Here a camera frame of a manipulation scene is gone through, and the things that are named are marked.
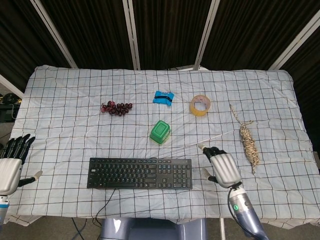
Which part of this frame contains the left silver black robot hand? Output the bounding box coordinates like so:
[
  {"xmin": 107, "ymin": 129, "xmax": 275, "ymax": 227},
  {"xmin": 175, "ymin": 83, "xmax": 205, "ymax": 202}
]
[{"xmin": 0, "ymin": 133, "xmax": 43, "ymax": 196}]

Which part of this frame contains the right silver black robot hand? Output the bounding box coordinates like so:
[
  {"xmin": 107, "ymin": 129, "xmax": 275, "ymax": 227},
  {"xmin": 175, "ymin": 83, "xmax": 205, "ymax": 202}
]
[{"xmin": 197, "ymin": 142, "xmax": 243, "ymax": 189}]

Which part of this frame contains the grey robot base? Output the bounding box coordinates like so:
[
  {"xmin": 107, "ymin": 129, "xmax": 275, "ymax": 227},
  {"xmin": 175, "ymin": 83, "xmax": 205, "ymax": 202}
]
[{"xmin": 99, "ymin": 216, "xmax": 208, "ymax": 240}]

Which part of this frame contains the black computer keyboard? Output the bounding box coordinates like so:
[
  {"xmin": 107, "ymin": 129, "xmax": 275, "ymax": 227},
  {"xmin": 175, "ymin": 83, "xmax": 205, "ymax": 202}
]
[{"xmin": 86, "ymin": 157, "xmax": 194, "ymax": 190}]

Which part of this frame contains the white table leg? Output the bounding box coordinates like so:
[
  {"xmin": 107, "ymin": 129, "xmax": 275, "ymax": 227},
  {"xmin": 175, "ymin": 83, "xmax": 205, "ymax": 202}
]
[{"xmin": 219, "ymin": 217, "xmax": 227, "ymax": 240}]

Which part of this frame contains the black equipment with yellow parts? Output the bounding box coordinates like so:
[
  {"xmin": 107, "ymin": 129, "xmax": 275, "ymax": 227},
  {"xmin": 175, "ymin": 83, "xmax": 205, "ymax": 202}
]
[{"xmin": 0, "ymin": 91, "xmax": 23, "ymax": 123}]

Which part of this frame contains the yellow adhesive tape roll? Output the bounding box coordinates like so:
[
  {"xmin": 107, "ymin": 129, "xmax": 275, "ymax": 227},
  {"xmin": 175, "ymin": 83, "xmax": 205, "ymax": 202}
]
[{"xmin": 189, "ymin": 94, "xmax": 213, "ymax": 117}]

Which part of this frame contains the checked light blue tablecloth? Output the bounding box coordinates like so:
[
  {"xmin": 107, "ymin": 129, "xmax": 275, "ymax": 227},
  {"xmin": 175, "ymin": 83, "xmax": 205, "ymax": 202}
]
[{"xmin": 4, "ymin": 65, "xmax": 320, "ymax": 225}]

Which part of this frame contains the green plastic box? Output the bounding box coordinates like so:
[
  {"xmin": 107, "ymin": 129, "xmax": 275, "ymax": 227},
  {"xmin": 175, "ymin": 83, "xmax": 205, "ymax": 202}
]
[{"xmin": 149, "ymin": 120, "xmax": 172, "ymax": 146}]

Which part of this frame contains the blue snack packet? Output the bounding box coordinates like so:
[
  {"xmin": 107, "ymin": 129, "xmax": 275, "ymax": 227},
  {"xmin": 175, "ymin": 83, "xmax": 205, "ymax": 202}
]
[{"xmin": 152, "ymin": 90, "xmax": 175, "ymax": 106}]

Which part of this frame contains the bunch of dark red grapes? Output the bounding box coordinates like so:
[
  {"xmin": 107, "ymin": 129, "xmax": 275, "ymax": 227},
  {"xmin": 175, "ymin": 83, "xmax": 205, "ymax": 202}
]
[{"xmin": 100, "ymin": 100, "xmax": 134, "ymax": 117}]

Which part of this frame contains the bundle of beige rope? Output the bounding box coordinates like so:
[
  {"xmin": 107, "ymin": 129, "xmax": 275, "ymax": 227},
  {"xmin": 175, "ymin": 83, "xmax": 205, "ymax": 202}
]
[{"xmin": 229, "ymin": 103, "xmax": 261, "ymax": 175}]

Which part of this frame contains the blue cable on floor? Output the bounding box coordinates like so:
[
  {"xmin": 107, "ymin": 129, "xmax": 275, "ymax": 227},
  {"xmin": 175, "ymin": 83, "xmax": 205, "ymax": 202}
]
[{"xmin": 71, "ymin": 217, "xmax": 87, "ymax": 240}]

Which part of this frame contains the thin black cable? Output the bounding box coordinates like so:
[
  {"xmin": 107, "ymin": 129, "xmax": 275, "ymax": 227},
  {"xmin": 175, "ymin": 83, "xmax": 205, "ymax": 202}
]
[{"xmin": 92, "ymin": 188, "xmax": 118, "ymax": 226}]

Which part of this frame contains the white folding screen frame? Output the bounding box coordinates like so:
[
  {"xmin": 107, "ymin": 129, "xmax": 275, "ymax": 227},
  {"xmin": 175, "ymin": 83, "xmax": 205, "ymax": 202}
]
[{"xmin": 0, "ymin": 0, "xmax": 320, "ymax": 100}]

